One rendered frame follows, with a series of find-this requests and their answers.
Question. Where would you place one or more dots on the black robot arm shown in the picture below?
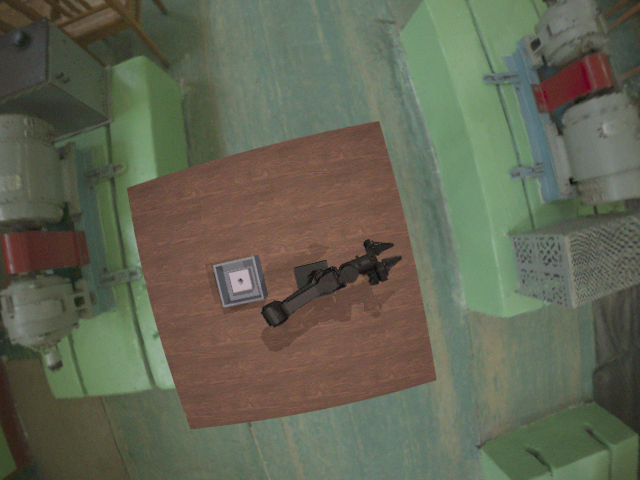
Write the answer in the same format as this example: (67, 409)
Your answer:
(320, 281)

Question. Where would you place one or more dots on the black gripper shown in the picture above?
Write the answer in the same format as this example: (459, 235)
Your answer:
(366, 263)

